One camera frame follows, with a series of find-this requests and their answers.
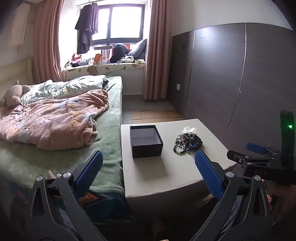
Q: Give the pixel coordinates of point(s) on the pale floral quilt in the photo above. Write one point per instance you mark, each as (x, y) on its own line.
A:
(69, 87)

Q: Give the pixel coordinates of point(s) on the window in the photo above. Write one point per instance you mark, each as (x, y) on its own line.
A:
(124, 20)

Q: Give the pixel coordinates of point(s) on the person's right hand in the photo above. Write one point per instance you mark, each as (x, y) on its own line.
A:
(283, 208)

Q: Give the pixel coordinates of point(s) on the flattened cardboard sheet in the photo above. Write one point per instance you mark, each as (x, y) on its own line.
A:
(157, 115)

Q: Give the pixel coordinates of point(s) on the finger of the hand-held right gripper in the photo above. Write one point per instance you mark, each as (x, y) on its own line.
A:
(255, 147)
(259, 170)

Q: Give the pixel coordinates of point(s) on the blue orange printed cloth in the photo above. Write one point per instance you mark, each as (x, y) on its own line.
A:
(106, 202)

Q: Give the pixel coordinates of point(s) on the dark brown wardrobe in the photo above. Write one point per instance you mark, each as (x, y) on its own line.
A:
(219, 81)

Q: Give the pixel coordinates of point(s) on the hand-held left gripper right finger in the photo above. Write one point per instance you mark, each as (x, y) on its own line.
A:
(208, 172)

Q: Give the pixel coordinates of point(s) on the beige plush toy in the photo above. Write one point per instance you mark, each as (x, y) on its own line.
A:
(12, 95)

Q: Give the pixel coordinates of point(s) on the grey pillow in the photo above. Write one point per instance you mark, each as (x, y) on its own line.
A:
(138, 48)

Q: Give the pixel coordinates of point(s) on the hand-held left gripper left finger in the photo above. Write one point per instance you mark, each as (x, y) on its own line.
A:
(90, 171)

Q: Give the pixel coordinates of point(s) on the white side table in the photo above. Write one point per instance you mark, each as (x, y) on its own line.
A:
(175, 169)

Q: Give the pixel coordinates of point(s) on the cream padded headboard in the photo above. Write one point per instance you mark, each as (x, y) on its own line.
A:
(13, 71)

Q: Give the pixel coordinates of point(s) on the black jewelry box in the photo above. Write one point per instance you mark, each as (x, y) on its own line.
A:
(145, 143)

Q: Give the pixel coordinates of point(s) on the black bag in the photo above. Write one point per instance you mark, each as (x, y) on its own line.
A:
(119, 53)

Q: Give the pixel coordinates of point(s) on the pink fleece blanket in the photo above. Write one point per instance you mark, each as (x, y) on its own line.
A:
(55, 122)

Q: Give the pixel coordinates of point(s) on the hanging dark clothes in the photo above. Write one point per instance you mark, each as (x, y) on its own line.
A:
(85, 27)

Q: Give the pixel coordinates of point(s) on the bed with green sheet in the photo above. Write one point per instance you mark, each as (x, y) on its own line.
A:
(108, 139)

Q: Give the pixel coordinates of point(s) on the patterned window seat cushion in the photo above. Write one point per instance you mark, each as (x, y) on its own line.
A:
(104, 68)

